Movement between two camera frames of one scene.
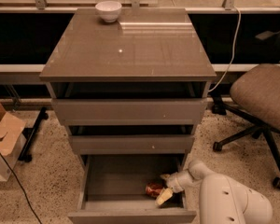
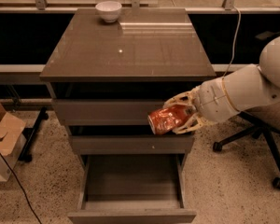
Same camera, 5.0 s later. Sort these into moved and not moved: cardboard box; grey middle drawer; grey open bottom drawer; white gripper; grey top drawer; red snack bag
Moved: red snack bag; white gripper
Not moved: cardboard box; grey top drawer; grey open bottom drawer; grey middle drawer
